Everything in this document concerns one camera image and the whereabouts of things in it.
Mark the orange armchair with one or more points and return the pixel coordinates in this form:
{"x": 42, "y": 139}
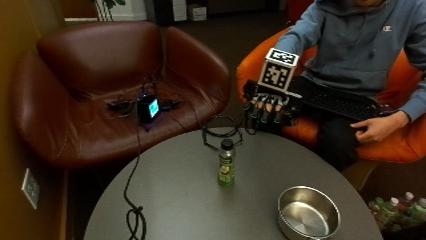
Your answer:
{"x": 391, "y": 133}

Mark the black keyboard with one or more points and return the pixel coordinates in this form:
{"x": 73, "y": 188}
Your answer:
{"x": 338, "y": 100}

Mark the white marker cube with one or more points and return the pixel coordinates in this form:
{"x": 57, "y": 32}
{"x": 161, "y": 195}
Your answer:
{"x": 278, "y": 69}

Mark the green drink bottle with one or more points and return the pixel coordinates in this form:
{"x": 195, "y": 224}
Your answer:
{"x": 227, "y": 165}

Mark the the person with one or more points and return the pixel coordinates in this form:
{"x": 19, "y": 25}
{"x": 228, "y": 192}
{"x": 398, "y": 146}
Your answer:
{"x": 355, "y": 60}

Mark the group of bottles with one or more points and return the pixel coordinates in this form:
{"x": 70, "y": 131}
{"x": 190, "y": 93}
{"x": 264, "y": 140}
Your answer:
{"x": 398, "y": 210}

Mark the small black device with screen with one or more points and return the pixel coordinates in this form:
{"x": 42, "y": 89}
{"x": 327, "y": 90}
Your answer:
{"x": 150, "y": 109}

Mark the steel bowl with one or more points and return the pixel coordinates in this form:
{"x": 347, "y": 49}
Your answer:
{"x": 308, "y": 213}

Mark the white box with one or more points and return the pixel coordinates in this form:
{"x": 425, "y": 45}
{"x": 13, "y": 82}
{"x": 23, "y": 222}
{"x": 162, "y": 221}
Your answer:
{"x": 196, "y": 12}

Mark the brown leather armchair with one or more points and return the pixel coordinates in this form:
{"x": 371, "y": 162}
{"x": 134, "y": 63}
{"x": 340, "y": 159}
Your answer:
{"x": 115, "y": 93}

